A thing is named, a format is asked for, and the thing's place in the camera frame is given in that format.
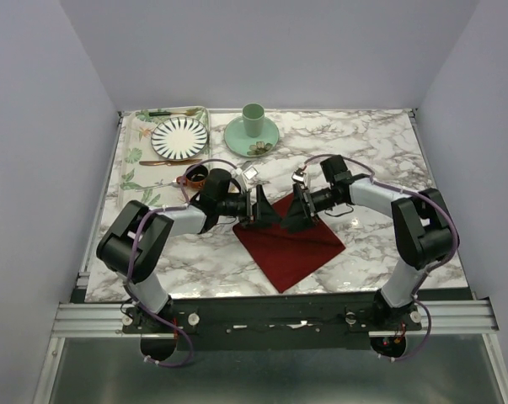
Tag green handled gold fork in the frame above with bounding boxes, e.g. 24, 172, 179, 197
148, 108, 198, 117

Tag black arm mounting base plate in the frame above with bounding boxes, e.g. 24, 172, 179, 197
122, 292, 422, 352

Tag aluminium frame rail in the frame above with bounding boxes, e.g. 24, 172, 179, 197
51, 300, 499, 338

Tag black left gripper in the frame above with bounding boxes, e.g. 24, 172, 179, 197
217, 184, 282, 229

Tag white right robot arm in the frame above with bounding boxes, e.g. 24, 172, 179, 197
281, 154, 459, 330

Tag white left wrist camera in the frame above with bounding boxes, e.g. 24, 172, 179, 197
235, 166, 259, 191

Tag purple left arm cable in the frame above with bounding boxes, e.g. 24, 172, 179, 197
125, 158, 244, 368

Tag orange black coffee mug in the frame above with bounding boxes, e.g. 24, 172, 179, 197
175, 165, 209, 190

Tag floral rectangular serving tray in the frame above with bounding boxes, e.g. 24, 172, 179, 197
117, 106, 211, 208

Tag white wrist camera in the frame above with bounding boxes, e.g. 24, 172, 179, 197
235, 166, 259, 191
291, 167, 310, 189

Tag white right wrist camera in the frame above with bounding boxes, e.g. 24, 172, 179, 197
291, 167, 310, 189

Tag green plastic cup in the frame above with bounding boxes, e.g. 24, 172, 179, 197
242, 103, 265, 138

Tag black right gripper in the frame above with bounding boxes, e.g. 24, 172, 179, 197
280, 182, 335, 235

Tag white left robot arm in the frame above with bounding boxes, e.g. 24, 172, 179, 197
96, 168, 281, 332

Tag dark red cloth napkin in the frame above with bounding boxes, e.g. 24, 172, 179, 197
232, 194, 347, 295

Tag striped white round plate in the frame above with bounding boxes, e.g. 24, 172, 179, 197
151, 117, 209, 161

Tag green round saucer plate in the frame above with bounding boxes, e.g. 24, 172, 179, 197
223, 117, 280, 158

